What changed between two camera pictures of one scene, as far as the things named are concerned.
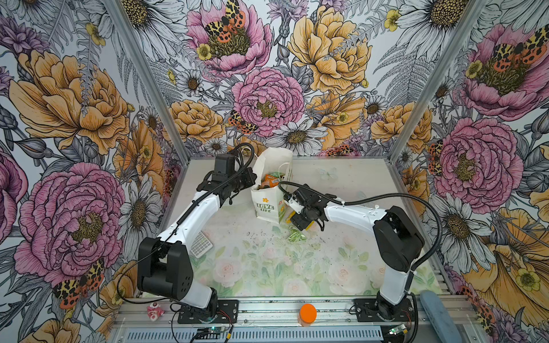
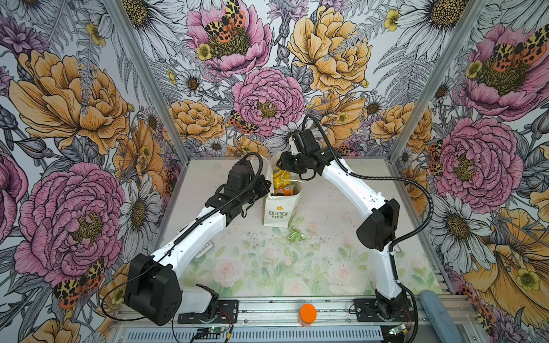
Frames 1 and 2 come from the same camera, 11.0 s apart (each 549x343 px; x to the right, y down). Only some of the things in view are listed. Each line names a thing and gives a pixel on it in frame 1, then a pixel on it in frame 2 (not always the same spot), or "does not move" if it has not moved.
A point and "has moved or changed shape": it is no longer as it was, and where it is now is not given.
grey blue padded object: (439, 319) does not move
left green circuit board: (216, 329) does not move
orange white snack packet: (270, 181) has moved or changed shape
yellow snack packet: (289, 218) to (281, 177)
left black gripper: (251, 179) to (261, 180)
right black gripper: (297, 221) to (286, 162)
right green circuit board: (394, 331) does not move
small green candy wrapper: (296, 236) does not move
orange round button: (307, 314) does not move
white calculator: (201, 245) does not move
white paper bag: (269, 205) has moved or changed shape
